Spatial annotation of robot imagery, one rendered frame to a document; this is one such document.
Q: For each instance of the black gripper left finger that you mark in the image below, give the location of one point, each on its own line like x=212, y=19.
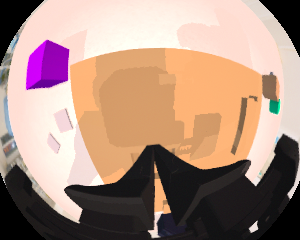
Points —
x=133, y=195

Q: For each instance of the orange block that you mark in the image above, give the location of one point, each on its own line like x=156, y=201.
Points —
x=270, y=89

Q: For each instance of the purple cube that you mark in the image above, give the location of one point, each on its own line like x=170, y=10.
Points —
x=48, y=66

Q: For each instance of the small green cube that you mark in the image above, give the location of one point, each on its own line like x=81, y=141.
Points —
x=274, y=106

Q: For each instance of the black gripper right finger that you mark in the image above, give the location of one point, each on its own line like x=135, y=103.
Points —
x=185, y=185

